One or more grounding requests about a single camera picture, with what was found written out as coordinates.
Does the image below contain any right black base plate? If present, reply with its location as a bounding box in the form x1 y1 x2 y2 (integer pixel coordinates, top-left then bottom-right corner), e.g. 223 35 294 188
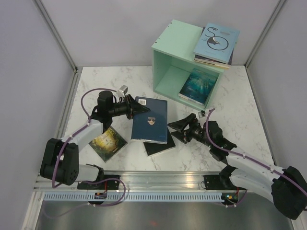
201 174 245 191

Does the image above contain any dark purple galaxy book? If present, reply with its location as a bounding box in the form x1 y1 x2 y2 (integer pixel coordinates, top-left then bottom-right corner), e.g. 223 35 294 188
194 26 238 67

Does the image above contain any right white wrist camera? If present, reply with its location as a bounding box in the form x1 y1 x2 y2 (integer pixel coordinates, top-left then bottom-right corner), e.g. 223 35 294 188
198 110 207 120

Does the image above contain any aluminium rail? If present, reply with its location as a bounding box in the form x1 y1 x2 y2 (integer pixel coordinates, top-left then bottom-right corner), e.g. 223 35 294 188
33 169 276 194

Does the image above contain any black book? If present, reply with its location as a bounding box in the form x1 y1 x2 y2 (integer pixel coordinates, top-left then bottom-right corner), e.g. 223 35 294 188
143 130 176 157

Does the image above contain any left aluminium corner post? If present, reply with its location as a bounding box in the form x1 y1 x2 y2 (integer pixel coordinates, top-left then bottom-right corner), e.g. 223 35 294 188
31 0 80 72

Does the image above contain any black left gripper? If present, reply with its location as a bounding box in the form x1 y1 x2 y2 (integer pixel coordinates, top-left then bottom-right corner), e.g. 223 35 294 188
108 94 150 120

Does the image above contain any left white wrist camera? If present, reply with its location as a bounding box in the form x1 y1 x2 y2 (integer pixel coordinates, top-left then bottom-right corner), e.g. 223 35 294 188
117 85 128 98

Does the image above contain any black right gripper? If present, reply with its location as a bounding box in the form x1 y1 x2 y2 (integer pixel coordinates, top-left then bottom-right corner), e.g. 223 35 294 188
166 113 213 148

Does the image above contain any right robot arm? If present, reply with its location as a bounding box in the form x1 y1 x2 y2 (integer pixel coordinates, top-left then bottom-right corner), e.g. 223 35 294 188
168 113 307 220

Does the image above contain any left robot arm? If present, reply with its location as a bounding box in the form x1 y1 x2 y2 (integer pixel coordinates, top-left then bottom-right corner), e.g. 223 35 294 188
40 88 150 189

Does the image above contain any purple cable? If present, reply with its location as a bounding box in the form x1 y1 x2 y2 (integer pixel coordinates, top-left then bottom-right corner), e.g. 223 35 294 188
205 109 307 211
51 88 118 189

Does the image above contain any mint green open cabinet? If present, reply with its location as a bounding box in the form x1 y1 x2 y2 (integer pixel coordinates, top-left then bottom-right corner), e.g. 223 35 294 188
152 20 224 110

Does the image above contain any light blue SO book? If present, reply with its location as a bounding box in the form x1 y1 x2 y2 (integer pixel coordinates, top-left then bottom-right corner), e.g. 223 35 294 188
193 23 241 65

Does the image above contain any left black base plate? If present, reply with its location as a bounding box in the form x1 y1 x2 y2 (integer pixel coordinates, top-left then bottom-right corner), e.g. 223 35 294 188
77 174 120 192

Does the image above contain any green forest cover book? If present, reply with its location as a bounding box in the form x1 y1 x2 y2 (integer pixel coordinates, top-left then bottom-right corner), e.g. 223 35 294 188
89 127 127 162

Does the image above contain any white slotted cable duct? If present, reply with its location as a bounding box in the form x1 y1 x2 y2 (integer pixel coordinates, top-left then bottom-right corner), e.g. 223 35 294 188
44 192 224 202

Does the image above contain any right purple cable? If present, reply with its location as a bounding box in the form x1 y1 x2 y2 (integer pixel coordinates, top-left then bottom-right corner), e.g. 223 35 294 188
205 109 307 211

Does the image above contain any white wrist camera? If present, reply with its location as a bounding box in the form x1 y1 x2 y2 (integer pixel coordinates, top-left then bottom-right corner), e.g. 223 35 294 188
117 85 128 98
198 110 207 120

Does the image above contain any navy blue book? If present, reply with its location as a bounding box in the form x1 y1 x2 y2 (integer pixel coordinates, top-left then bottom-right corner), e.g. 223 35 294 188
131 96 167 144

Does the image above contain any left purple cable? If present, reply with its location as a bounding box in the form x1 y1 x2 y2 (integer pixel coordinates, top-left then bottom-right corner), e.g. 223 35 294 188
51 88 118 189

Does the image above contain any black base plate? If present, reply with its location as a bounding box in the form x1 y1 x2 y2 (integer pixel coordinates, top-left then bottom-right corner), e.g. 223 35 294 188
201 174 245 191
77 174 120 192

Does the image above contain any teal ocean cover book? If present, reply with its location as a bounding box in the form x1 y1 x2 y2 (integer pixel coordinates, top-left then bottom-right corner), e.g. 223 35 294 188
178 68 218 105

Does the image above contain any right aluminium corner post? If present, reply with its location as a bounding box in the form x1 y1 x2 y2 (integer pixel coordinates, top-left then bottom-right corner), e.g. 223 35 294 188
243 0 288 69

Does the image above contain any aluminium corner post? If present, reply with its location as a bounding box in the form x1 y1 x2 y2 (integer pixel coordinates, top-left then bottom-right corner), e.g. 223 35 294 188
243 0 288 69
31 0 80 72

